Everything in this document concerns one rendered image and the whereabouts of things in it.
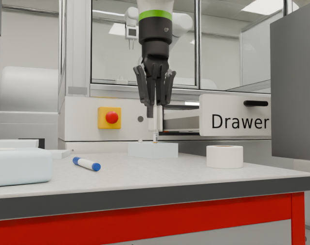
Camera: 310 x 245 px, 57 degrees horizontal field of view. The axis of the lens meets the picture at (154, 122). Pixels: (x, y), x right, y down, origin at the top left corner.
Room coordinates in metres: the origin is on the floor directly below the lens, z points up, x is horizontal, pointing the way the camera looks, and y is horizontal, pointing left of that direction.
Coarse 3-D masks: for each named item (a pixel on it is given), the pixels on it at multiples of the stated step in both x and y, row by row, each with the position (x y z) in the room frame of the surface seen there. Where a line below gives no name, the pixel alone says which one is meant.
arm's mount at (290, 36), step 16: (288, 16) 0.74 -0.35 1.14; (304, 16) 0.69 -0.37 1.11; (272, 32) 0.80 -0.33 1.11; (288, 32) 0.74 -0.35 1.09; (304, 32) 0.69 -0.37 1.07; (272, 48) 0.80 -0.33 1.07; (288, 48) 0.74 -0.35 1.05; (304, 48) 0.69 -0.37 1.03; (272, 64) 0.80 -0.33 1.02; (288, 64) 0.74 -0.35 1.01; (304, 64) 0.69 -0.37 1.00; (272, 80) 0.80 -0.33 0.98; (288, 80) 0.74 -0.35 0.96; (304, 80) 0.69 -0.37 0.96; (272, 96) 0.80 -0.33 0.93; (288, 96) 0.74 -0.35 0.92; (304, 96) 0.69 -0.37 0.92; (272, 112) 0.80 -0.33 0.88; (288, 112) 0.74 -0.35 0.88; (304, 112) 0.69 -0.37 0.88; (272, 128) 0.80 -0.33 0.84; (288, 128) 0.74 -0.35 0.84; (304, 128) 0.70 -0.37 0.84; (272, 144) 0.80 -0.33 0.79; (288, 144) 0.75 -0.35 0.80; (304, 144) 0.70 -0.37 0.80
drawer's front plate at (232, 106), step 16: (208, 96) 0.74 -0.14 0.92; (224, 96) 0.75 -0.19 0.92; (240, 96) 0.77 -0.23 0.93; (208, 112) 0.74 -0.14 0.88; (224, 112) 0.75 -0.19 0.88; (240, 112) 0.77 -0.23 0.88; (256, 112) 0.79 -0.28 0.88; (208, 128) 0.74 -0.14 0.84; (224, 128) 0.75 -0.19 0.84; (240, 128) 0.77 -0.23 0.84; (256, 128) 0.79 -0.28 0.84
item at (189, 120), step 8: (176, 112) 0.93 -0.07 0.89; (184, 112) 0.87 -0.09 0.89; (192, 112) 0.82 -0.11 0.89; (168, 120) 0.98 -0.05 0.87; (176, 120) 0.92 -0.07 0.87; (184, 120) 0.86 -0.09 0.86; (192, 120) 0.82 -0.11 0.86; (168, 128) 0.98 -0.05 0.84; (176, 128) 0.92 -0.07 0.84; (184, 128) 0.86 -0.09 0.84; (192, 128) 0.82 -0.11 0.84
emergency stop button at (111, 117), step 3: (111, 111) 0.89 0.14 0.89; (108, 114) 0.89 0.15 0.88; (111, 114) 0.89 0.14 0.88; (114, 114) 0.89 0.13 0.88; (117, 114) 0.90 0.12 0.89; (108, 117) 0.88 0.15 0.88; (111, 117) 0.89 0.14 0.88; (114, 117) 0.89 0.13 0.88; (117, 117) 0.90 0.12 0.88; (108, 120) 0.89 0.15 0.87; (111, 120) 0.89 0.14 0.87; (114, 120) 0.89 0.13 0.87; (117, 120) 0.90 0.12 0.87; (111, 123) 0.89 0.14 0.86
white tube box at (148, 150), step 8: (128, 144) 0.82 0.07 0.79; (136, 144) 0.78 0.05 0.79; (144, 144) 0.75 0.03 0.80; (152, 144) 0.72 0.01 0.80; (160, 144) 0.73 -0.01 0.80; (168, 144) 0.75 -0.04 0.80; (176, 144) 0.76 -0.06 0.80; (128, 152) 0.82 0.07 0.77; (136, 152) 0.78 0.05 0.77; (144, 152) 0.75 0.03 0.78; (152, 152) 0.72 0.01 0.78; (160, 152) 0.73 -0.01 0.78; (168, 152) 0.75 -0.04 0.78; (176, 152) 0.76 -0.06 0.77
